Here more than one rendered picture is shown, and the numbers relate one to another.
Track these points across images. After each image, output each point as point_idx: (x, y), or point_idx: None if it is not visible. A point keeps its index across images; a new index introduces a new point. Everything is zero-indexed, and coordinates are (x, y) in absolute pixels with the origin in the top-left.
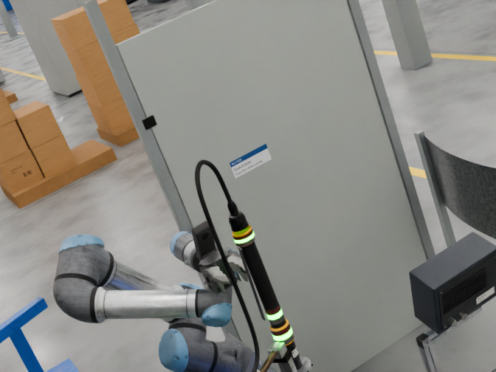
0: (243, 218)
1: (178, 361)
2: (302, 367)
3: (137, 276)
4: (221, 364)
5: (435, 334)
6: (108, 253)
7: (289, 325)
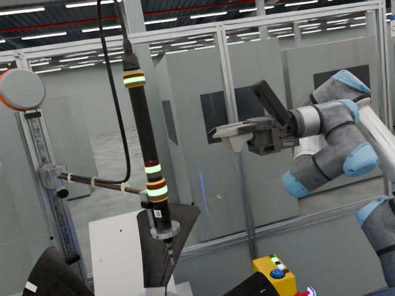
0: (123, 60)
1: (357, 218)
2: (158, 230)
3: (372, 132)
4: (386, 259)
5: None
6: (355, 97)
7: (151, 187)
